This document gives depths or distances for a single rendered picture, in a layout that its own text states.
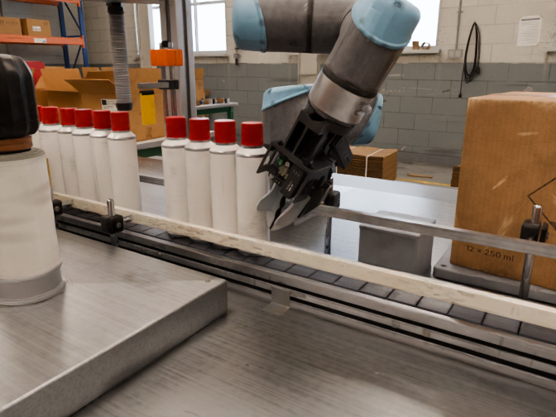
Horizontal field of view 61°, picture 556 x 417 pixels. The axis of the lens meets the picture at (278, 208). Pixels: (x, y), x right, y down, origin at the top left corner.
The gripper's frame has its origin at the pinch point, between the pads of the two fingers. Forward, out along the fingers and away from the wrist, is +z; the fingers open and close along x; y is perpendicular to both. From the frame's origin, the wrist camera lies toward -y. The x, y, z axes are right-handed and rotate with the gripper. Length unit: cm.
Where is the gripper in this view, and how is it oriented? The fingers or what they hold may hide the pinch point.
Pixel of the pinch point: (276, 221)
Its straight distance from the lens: 73.5
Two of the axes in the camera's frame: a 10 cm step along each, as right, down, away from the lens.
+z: -4.2, 7.5, 5.1
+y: -5.4, 2.4, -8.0
